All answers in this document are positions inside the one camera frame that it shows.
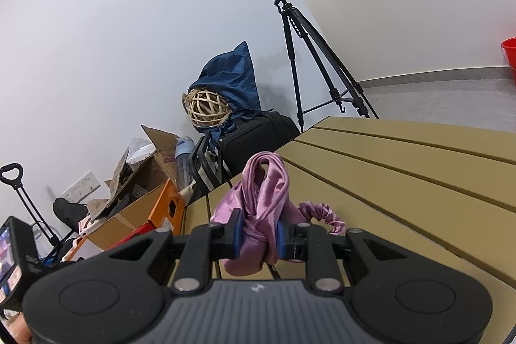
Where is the red bucket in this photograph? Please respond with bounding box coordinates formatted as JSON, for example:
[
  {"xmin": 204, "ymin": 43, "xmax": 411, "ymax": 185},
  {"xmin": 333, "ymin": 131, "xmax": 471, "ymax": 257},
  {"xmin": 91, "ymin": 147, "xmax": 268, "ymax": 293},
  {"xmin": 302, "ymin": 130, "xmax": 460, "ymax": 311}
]
[{"xmin": 501, "ymin": 36, "xmax": 516, "ymax": 81}]

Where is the black trolley handle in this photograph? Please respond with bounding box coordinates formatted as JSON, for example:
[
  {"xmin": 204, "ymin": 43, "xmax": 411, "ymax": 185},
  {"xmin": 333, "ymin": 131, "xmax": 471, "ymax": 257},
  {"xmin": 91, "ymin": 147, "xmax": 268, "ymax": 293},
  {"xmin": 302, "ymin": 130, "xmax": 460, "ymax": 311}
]
[{"xmin": 0, "ymin": 162, "xmax": 57, "ymax": 252}]

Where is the dark blue satin bag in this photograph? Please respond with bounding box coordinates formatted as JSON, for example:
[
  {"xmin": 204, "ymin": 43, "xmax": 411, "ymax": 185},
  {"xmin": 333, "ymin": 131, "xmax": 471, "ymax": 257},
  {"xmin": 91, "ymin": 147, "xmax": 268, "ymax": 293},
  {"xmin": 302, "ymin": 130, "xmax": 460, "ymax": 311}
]
[{"xmin": 187, "ymin": 41, "xmax": 263, "ymax": 143}]

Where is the pink satin cloth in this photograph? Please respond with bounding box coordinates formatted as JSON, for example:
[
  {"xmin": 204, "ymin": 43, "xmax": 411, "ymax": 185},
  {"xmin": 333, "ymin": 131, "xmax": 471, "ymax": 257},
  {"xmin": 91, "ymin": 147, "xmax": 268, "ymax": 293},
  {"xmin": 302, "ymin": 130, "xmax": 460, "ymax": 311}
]
[{"xmin": 210, "ymin": 151, "xmax": 307, "ymax": 276}]

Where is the wicker ball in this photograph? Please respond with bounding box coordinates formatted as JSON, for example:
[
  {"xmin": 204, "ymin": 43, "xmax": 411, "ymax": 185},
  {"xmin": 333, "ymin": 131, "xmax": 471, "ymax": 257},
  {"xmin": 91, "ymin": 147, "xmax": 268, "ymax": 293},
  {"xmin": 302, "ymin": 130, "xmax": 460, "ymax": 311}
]
[{"xmin": 183, "ymin": 87, "xmax": 233, "ymax": 127}]

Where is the open brown cardboard box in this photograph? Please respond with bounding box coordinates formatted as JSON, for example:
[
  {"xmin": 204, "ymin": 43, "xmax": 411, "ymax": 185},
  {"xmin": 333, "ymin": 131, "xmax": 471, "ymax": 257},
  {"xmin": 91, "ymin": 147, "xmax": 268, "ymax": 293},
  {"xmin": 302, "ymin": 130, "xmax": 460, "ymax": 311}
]
[{"xmin": 86, "ymin": 124, "xmax": 180, "ymax": 218}]

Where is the white and blue bottle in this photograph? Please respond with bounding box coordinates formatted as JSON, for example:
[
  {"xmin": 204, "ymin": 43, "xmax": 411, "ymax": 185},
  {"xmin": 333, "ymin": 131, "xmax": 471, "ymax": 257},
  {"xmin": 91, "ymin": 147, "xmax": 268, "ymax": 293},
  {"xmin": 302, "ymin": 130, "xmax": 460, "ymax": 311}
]
[{"xmin": 174, "ymin": 135, "xmax": 195, "ymax": 187}]

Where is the dark grey cloth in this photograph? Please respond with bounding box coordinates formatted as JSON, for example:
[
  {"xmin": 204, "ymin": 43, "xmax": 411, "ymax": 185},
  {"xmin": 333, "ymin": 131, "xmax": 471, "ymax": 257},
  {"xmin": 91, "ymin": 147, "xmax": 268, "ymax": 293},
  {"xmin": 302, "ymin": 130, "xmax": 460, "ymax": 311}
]
[{"xmin": 52, "ymin": 198, "xmax": 90, "ymax": 236}]

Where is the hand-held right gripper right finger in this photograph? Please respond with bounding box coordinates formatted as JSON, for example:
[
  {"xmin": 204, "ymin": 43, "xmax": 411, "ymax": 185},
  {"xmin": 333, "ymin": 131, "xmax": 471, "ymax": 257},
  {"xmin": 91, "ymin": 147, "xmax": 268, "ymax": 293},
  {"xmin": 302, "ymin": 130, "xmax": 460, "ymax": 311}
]
[{"xmin": 276, "ymin": 221, "xmax": 408, "ymax": 294}]

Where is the white wall socket panel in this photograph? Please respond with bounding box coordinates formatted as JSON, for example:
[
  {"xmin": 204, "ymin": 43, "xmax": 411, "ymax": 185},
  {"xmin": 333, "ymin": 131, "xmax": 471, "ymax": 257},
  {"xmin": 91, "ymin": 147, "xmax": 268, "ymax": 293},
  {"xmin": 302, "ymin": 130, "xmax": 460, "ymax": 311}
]
[{"xmin": 60, "ymin": 172, "xmax": 101, "ymax": 203}]

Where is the black bag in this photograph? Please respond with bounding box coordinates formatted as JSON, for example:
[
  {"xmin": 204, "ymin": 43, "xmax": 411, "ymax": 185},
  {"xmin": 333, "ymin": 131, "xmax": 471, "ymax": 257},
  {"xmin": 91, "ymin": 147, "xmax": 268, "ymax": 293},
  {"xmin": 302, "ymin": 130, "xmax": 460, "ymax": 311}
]
[{"xmin": 193, "ymin": 111, "xmax": 301, "ymax": 187}]

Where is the pink scrunchie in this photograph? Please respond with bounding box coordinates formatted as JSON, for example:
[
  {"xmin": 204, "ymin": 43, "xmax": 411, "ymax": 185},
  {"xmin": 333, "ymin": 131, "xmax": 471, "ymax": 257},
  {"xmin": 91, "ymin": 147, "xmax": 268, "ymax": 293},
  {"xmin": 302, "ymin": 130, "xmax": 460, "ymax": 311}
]
[{"xmin": 297, "ymin": 201, "xmax": 348, "ymax": 234}]

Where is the khaki folding table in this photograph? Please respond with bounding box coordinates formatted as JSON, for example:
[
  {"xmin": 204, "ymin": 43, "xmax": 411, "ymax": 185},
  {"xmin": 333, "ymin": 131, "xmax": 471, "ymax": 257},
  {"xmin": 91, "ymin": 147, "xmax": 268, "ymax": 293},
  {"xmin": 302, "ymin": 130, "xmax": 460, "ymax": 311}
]
[{"xmin": 179, "ymin": 115, "xmax": 516, "ymax": 344}]

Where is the orange cardboard box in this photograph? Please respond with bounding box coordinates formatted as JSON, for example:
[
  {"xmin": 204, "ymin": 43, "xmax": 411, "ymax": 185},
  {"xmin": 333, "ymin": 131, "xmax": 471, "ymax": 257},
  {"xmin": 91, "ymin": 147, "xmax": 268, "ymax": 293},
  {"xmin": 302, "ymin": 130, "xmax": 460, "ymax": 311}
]
[{"xmin": 64, "ymin": 179, "xmax": 186, "ymax": 261}]

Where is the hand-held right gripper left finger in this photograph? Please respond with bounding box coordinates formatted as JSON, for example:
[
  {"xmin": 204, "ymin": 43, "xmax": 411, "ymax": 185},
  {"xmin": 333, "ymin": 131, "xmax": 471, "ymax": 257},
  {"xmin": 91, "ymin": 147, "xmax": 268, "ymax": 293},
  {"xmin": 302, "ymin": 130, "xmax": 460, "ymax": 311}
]
[{"xmin": 108, "ymin": 209, "xmax": 244, "ymax": 294}]

